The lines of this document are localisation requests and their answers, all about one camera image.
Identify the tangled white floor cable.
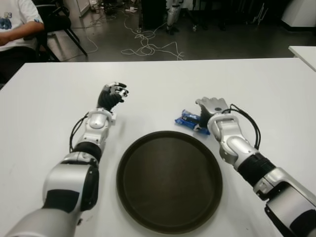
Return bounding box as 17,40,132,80
86,14,186,61

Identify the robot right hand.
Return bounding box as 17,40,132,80
194,96,229,131

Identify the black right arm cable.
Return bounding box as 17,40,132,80
222,103,262,150

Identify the neighbouring white table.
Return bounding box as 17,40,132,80
288,45,316,75

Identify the black wheeled cabinet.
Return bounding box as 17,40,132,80
141,0,169,29

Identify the person in white t-shirt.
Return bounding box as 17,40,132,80
0,0,45,83

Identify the black chair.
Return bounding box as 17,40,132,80
37,0,89,62

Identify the white board panel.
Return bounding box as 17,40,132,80
78,0,93,17

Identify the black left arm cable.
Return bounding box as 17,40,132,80
69,112,89,153

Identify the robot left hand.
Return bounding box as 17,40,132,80
98,81,130,115

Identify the white pedestal with black base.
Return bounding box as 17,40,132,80
280,0,316,32

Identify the round dark brown tray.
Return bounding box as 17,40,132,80
116,130,224,234

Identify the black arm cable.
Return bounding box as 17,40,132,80
69,112,89,153
222,103,262,150

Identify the blue Oreo packet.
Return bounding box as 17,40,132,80
174,109,211,136

